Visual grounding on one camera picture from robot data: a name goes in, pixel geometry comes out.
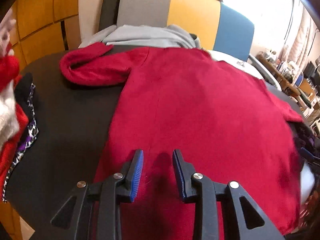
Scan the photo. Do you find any red knit sweater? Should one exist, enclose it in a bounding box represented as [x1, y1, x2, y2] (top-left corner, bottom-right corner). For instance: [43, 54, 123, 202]
[60, 43, 303, 239]

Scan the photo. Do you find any wooden side table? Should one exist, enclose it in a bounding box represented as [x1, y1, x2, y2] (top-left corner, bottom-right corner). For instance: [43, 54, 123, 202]
[257, 53, 320, 111]

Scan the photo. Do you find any black velvet garment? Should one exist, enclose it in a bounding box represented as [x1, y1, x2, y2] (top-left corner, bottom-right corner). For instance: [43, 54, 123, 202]
[288, 122, 319, 157]

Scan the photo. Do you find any grey garment on chair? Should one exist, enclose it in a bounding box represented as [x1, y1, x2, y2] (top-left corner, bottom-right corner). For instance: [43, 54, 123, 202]
[79, 24, 201, 49]

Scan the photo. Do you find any grey yellow blue armchair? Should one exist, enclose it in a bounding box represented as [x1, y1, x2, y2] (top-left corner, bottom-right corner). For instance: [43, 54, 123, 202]
[98, 0, 282, 91]

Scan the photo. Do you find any leopard print garment pile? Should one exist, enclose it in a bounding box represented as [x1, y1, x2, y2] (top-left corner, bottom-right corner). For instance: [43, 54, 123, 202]
[0, 55, 40, 203]

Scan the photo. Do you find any white printed cushion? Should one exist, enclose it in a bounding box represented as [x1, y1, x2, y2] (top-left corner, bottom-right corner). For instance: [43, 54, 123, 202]
[207, 50, 264, 80]

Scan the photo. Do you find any middle floral curtain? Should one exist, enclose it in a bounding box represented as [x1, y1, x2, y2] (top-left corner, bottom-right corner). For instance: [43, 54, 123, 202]
[279, 1, 316, 68]

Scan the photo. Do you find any person left hand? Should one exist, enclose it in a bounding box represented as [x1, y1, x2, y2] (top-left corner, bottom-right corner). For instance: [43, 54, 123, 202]
[0, 19, 16, 57]

